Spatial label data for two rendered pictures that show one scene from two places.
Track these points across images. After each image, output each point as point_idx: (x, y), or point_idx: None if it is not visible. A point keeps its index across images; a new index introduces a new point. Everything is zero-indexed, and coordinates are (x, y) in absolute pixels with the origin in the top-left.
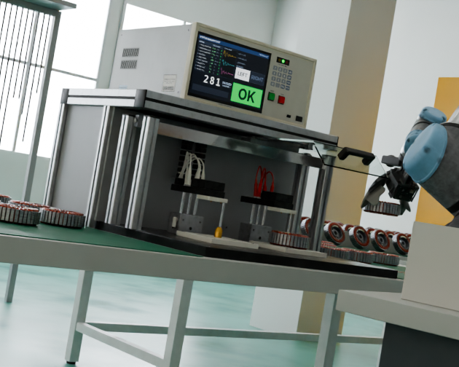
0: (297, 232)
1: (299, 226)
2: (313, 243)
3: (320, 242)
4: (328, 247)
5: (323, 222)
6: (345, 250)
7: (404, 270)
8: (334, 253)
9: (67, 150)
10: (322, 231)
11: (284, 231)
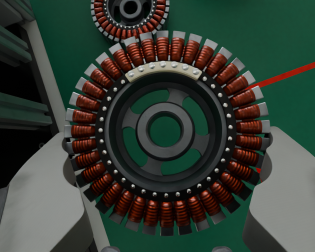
0: (2, 47)
1: None
2: (20, 129)
3: (35, 123)
4: (107, 29)
5: None
6: (150, 30)
7: (308, 13)
8: (122, 45)
9: None
10: (18, 120)
11: None
